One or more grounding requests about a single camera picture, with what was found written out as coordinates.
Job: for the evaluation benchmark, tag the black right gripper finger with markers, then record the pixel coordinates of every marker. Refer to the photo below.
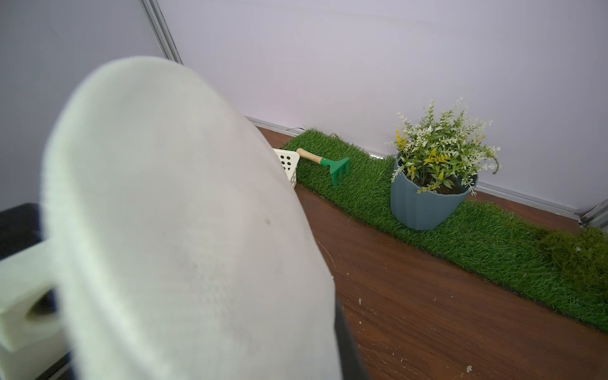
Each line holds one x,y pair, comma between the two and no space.
352,366

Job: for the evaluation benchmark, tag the green artificial grass mat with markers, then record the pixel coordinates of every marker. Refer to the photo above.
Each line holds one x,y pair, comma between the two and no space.
564,271

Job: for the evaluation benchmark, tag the white perforated plastic basket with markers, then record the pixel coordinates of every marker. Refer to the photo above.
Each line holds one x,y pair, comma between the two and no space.
289,160

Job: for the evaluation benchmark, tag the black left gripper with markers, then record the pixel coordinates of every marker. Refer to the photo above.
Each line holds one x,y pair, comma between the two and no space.
20,229

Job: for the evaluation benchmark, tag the green rake with wooden handle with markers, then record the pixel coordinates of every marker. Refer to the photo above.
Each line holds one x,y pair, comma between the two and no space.
337,169

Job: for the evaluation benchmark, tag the artificial plant in teal pot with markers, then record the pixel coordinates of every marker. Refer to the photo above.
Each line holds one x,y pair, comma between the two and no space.
437,165

